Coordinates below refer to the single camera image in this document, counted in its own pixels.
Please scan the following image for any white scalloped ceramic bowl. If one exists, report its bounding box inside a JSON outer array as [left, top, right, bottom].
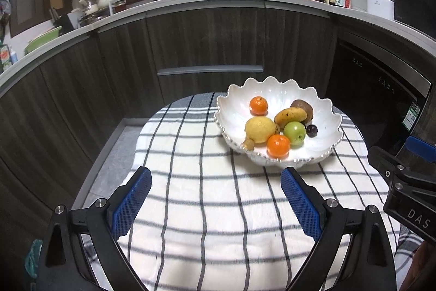
[[214, 76, 343, 169]]

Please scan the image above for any teal plastic bag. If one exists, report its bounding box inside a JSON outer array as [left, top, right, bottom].
[[24, 238, 43, 291]]

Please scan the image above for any person's right forearm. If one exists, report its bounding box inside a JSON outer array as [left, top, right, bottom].
[[407, 238, 436, 291]]

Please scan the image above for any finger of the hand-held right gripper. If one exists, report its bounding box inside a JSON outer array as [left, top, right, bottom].
[[368, 146, 414, 191], [405, 136, 436, 164]]

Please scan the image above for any yellow lemon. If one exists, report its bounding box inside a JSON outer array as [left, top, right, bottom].
[[244, 116, 277, 144]]

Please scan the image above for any white box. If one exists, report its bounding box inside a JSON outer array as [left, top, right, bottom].
[[367, 0, 394, 19]]

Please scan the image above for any black appliance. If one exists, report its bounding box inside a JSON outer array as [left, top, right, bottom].
[[392, 0, 436, 34]]

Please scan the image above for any brown kiwi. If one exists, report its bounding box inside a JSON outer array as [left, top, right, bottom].
[[290, 99, 314, 124]]

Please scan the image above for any black built-in dishwasher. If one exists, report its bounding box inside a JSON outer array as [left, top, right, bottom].
[[323, 35, 436, 157]]

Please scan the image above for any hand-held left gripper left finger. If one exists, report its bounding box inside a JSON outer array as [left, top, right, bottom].
[[36, 166, 153, 291]]

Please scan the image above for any orange mandarin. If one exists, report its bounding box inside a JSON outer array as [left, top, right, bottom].
[[249, 97, 269, 116], [266, 134, 291, 158]]

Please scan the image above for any steel cooking pot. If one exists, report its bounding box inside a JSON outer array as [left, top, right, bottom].
[[80, 9, 111, 28]]

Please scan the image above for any green label sticker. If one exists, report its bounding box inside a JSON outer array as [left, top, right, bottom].
[[404, 102, 422, 131]]

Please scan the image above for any white black checked cloth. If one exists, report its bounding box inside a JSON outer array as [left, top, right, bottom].
[[80, 91, 414, 291]]

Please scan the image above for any green plastic basin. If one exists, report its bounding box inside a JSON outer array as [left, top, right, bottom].
[[23, 26, 64, 55]]

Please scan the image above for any black knife block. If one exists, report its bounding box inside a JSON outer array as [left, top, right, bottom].
[[50, 7, 81, 35]]

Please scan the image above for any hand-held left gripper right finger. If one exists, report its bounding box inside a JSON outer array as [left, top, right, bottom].
[[279, 166, 399, 291]]

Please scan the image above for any yellow mango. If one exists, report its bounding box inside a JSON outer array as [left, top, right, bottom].
[[274, 107, 308, 128]]

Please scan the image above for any white ceramic pot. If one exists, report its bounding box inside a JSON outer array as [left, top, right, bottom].
[[78, 0, 99, 14]]

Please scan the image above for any green apple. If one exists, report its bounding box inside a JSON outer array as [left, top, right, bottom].
[[284, 121, 306, 146]]

